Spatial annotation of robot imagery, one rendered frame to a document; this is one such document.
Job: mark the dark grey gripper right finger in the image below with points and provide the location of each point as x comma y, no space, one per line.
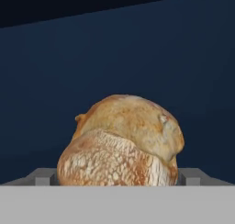
192,176

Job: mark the dark blue cabinet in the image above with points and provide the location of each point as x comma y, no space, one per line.
122,50

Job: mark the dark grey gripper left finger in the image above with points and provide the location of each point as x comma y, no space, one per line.
39,176

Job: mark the golden brown bread loaf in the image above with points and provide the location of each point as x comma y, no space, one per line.
122,142

